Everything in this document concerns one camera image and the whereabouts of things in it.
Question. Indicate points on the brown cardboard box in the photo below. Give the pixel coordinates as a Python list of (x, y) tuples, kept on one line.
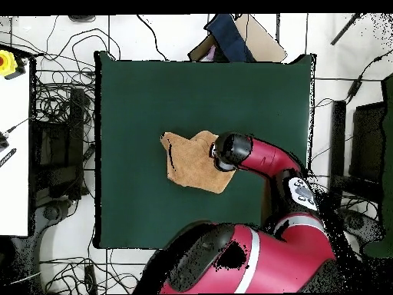
[(264, 43)]

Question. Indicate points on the black power strip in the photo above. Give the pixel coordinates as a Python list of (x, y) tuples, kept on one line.
[(90, 279)]

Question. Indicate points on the white side table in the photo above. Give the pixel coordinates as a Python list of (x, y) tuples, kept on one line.
[(13, 184)]

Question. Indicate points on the dark blue cloth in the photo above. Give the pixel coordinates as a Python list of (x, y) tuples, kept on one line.
[(228, 37)]

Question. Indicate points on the black ribbed strip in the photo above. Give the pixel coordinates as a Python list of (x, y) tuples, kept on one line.
[(7, 157)]

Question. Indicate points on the yellow emergency stop button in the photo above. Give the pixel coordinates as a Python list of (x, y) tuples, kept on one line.
[(6, 63)]

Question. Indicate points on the dark green table cloth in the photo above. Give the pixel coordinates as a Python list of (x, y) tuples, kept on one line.
[(138, 92)]

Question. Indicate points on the thin black rod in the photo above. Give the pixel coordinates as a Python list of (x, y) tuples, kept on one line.
[(344, 30)]

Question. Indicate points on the tan terry towel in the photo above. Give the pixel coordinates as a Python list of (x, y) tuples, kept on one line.
[(190, 166)]

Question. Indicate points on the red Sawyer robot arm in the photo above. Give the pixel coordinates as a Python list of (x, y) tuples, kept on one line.
[(276, 258)]

